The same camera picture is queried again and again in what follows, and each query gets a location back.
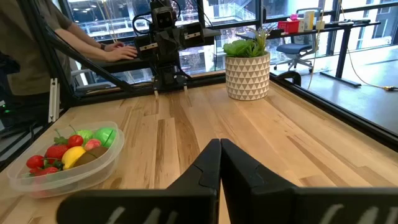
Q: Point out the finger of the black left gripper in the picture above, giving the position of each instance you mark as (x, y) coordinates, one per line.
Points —
(176, 45)
(164, 46)

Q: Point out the large red toy strawberry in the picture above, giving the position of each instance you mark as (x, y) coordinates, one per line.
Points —
(56, 152)

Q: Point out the person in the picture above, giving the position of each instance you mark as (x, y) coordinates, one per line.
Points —
(25, 46)

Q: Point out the blue office chair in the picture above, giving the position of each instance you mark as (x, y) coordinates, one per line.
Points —
(293, 49)

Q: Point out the red box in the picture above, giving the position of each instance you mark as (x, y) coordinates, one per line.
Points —
(288, 27)

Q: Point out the black standing desk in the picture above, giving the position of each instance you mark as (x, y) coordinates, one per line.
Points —
(343, 46)

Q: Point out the brown toy kiwi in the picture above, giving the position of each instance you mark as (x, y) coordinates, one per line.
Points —
(93, 155)

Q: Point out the white carton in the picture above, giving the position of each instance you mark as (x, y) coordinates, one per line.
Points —
(308, 20)

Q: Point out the red toy cherry tomato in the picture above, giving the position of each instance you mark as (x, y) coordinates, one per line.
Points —
(75, 141)

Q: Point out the silver aluminium extrusion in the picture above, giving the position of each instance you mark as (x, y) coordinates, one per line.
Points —
(53, 99)

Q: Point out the succulent in patterned white pot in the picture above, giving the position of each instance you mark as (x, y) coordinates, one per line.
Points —
(247, 77)

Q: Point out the black frame clamp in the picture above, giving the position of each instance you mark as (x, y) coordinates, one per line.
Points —
(292, 76)

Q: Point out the small pink toy vegetable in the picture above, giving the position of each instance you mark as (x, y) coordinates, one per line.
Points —
(92, 144)

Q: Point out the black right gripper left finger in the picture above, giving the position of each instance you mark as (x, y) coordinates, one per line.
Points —
(186, 202)

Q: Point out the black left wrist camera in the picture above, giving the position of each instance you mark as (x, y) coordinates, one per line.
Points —
(163, 17)

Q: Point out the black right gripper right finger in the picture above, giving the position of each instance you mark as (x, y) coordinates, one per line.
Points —
(264, 202)

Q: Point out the bright green toy pepper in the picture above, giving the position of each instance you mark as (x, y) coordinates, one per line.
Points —
(104, 137)

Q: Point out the pale green toy lettuce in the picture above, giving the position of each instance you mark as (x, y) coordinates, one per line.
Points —
(86, 134)

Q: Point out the person's hand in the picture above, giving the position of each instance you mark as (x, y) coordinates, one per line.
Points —
(113, 46)
(122, 53)

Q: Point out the clear plastic tupperware container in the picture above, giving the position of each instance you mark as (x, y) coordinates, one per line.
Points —
(77, 183)

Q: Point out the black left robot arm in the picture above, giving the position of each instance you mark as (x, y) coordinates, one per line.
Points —
(169, 77)

